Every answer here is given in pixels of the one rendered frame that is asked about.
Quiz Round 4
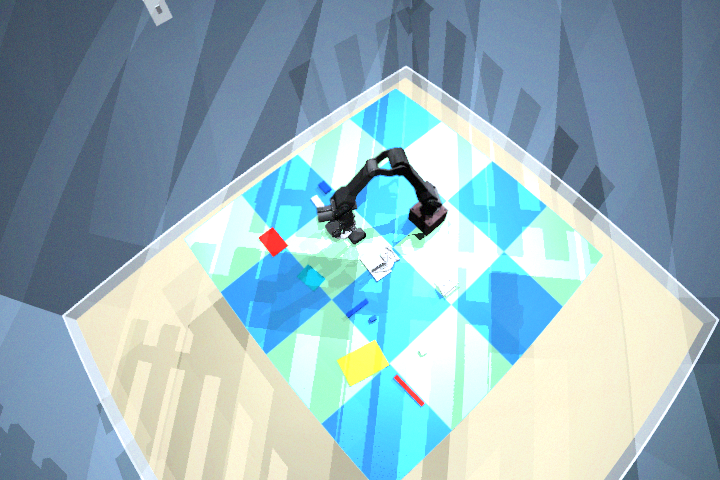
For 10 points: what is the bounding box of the red thin rod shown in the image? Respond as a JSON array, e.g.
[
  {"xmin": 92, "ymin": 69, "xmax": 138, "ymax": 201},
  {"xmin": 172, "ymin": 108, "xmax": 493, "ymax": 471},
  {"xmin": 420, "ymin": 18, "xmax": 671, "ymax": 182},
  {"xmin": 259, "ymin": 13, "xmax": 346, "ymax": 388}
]
[{"xmin": 394, "ymin": 375, "xmax": 424, "ymax": 406}]

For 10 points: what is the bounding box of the yellow flat rectangular plate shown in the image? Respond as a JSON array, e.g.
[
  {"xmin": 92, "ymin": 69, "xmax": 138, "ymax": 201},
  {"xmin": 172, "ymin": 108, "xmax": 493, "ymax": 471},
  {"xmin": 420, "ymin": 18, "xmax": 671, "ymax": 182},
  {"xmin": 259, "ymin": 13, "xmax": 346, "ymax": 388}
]
[{"xmin": 337, "ymin": 340, "xmax": 389, "ymax": 386}]

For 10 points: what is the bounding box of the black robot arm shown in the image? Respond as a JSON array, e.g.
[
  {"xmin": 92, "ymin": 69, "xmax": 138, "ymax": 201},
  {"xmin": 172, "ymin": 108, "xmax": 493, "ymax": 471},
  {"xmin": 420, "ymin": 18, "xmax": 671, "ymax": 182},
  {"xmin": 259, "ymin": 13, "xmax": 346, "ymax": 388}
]
[{"xmin": 316, "ymin": 147, "xmax": 443, "ymax": 238}]

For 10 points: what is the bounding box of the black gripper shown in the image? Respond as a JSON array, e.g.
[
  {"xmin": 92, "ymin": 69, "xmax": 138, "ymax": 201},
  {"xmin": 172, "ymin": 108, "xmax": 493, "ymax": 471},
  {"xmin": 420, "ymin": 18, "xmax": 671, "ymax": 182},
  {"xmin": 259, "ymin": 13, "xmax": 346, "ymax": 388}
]
[{"xmin": 337, "ymin": 213, "xmax": 366, "ymax": 245}]

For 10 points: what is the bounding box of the red rectangular block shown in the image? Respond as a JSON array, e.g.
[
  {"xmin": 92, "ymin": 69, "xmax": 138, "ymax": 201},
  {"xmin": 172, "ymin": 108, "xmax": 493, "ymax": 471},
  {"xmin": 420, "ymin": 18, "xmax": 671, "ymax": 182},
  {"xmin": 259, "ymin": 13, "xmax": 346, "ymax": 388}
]
[{"xmin": 259, "ymin": 227, "xmax": 288, "ymax": 257}]

